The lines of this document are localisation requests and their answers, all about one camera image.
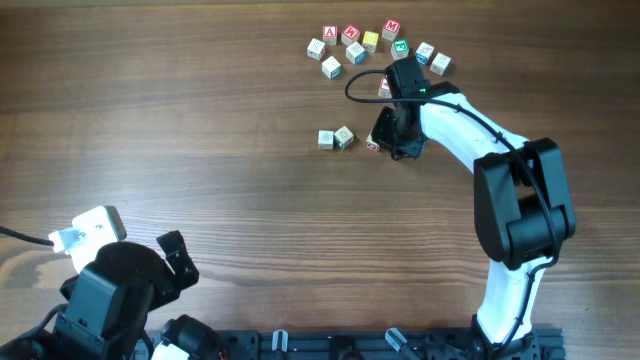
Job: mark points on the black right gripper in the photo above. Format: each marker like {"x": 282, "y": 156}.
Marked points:
{"x": 378, "y": 134}

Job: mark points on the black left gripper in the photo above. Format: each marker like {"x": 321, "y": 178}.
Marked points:
{"x": 184, "y": 271}

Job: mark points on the red A wooden block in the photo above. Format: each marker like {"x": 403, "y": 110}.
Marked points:
{"x": 384, "y": 90}

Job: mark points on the green J wooden block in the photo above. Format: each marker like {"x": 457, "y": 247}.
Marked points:
{"x": 343, "y": 137}

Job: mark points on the plain engraved wooden block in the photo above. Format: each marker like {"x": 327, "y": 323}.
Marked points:
{"x": 325, "y": 139}

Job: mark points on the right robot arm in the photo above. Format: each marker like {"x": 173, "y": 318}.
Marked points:
{"x": 522, "y": 206}

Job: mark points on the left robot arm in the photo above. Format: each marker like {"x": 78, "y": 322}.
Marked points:
{"x": 108, "y": 303}

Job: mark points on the plain wooden block green side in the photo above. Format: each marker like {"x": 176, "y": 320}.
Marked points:
{"x": 371, "y": 144}

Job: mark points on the blue H wooden block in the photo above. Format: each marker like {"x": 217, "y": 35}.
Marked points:
{"x": 355, "y": 53}

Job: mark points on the green top wooden block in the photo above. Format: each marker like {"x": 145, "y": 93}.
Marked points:
{"x": 400, "y": 49}

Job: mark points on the blue P wooden block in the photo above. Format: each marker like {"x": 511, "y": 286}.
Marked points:
{"x": 424, "y": 52}

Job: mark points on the blue L wooden block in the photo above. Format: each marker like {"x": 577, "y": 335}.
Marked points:
{"x": 440, "y": 64}

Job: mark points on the yellow wooden block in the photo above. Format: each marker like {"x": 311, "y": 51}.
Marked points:
{"x": 370, "y": 41}

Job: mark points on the red W wooden block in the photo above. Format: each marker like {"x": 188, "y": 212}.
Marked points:
{"x": 350, "y": 34}

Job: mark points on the red M wooden block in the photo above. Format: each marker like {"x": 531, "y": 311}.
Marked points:
{"x": 390, "y": 29}

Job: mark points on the plain wooden block red side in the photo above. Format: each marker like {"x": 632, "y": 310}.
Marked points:
{"x": 316, "y": 49}

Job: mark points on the red A block far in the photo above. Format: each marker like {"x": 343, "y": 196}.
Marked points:
{"x": 330, "y": 34}

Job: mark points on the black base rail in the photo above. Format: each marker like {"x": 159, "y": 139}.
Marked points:
{"x": 443, "y": 343}

